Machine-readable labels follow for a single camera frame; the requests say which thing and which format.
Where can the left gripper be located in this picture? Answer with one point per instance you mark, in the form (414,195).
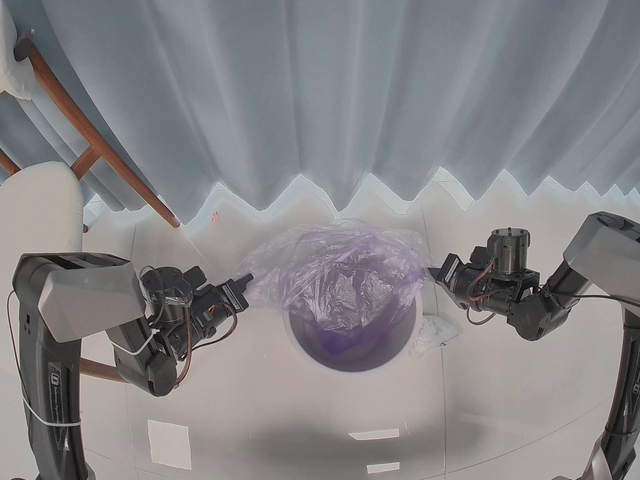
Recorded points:
(220,300)

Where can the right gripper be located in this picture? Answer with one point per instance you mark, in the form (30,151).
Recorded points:
(462,280)

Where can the purple plastic bag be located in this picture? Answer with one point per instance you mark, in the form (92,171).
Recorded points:
(340,248)

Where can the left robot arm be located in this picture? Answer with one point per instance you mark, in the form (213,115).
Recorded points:
(85,288)

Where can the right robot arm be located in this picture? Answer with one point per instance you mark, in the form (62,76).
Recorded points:
(595,253)

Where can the white trash bin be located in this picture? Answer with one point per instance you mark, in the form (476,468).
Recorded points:
(350,370)

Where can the crumpled white printed wrapper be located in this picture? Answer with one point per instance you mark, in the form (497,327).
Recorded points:
(435,333)

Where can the pale blue curtain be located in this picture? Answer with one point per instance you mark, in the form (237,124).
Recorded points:
(350,68)

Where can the white cushioned wooden chair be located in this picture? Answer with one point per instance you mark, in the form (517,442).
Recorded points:
(40,203)

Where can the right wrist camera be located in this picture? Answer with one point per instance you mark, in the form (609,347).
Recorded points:
(480,257)

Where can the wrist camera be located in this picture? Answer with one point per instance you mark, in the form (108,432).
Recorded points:
(195,277)
(480,257)

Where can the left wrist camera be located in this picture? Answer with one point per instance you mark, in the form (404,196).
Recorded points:
(195,277)

